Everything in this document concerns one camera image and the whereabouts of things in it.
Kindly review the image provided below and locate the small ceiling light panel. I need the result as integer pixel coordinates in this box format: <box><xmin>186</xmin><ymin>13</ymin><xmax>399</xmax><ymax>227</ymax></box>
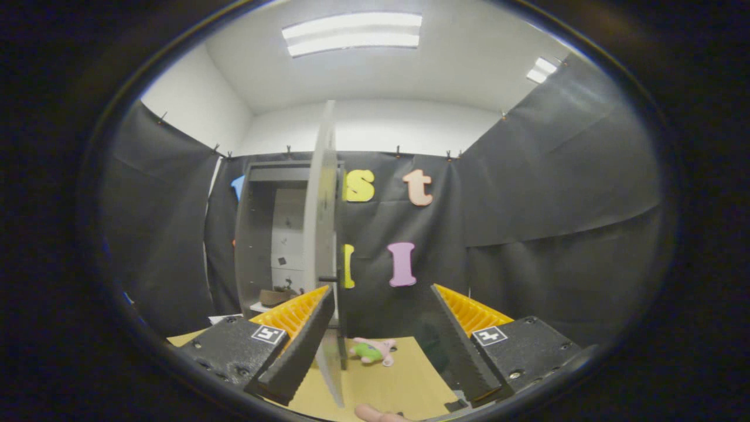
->
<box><xmin>526</xmin><ymin>56</ymin><xmax>558</xmax><ymax>84</ymax></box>

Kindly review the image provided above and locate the large ceiling light panel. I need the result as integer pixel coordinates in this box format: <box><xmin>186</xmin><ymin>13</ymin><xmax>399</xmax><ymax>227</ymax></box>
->
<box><xmin>281</xmin><ymin>12</ymin><xmax>422</xmax><ymax>58</ymax></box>

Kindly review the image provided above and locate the white shoe cabinet door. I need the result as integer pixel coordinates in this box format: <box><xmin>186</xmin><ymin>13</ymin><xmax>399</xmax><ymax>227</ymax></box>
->
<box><xmin>303</xmin><ymin>100</ymin><xmax>346</xmax><ymax>409</ymax></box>

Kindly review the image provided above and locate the grey shoe cabinet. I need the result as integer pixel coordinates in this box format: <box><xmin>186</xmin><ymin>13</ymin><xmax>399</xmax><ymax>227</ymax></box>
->
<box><xmin>234</xmin><ymin>159</ymin><xmax>347</xmax><ymax>371</ymax></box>

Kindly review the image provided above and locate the black backdrop cloth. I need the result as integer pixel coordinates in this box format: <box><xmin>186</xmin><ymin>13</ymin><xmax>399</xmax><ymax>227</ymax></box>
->
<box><xmin>100</xmin><ymin>53</ymin><xmax>666</xmax><ymax>352</ymax></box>

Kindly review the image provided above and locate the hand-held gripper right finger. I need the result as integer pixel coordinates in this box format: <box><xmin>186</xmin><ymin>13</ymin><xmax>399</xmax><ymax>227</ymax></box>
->
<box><xmin>431</xmin><ymin>284</ymin><xmax>587</xmax><ymax>409</ymax></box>

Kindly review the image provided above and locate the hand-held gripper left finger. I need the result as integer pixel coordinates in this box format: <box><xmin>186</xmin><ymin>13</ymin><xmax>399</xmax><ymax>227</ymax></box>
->
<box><xmin>176</xmin><ymin>284</ymin><xmax>336</xmax><ymax>406</ymax></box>

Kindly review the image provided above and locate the brown fluffy shoe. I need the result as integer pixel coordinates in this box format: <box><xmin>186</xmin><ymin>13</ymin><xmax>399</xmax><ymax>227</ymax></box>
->
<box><xmin>260</xmin><ymin>287</ymin><xmax>296</xmax><ymax>307</ymax></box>

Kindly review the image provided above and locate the green and pink plush toy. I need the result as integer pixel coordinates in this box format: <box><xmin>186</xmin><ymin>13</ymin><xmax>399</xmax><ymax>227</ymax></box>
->
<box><xmin>350</xmin><ymin>337</ymin><xmax>397</xmax><ymax>367</ymax></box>

